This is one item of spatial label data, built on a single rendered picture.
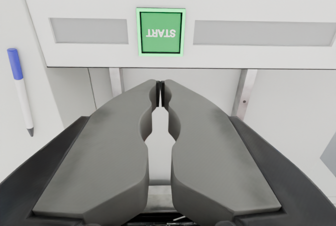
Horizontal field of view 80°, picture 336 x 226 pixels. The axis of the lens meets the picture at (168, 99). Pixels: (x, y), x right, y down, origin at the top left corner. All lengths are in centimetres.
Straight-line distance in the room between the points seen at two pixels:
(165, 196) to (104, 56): 45
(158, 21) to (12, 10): 16
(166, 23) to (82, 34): 10
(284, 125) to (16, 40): 56
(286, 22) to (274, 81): 23
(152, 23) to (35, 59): 15
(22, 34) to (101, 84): 21
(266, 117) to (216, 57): 31
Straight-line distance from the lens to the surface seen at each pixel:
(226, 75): 45
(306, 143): 68
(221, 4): 26
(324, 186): 97
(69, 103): 37
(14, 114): 37
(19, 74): 32
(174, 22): 25
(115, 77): 41
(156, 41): 26
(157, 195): 62
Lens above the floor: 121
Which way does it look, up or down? 57 degrees down
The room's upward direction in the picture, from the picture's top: 177 degrees clockwise
